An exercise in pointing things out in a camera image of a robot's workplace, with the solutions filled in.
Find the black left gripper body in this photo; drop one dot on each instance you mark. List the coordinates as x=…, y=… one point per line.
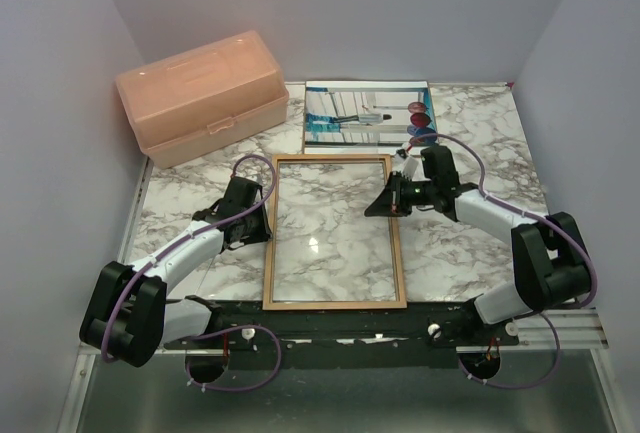
x=244, y=219

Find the photo print with balloons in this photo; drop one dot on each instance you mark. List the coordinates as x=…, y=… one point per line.
x=366, y=115

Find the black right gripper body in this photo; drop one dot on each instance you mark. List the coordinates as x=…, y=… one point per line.
x=417, y=193

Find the pink plastic storage box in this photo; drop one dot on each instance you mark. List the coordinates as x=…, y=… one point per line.
x=202, y=100

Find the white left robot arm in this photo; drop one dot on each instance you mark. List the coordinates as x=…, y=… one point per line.
x=129, y=314

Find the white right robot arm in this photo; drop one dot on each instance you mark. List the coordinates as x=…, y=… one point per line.
x=550, y=264

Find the blue wooden picture frame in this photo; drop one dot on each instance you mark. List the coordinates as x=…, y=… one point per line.
x=267, y=263

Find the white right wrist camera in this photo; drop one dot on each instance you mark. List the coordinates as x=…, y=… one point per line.
x=405, y=164

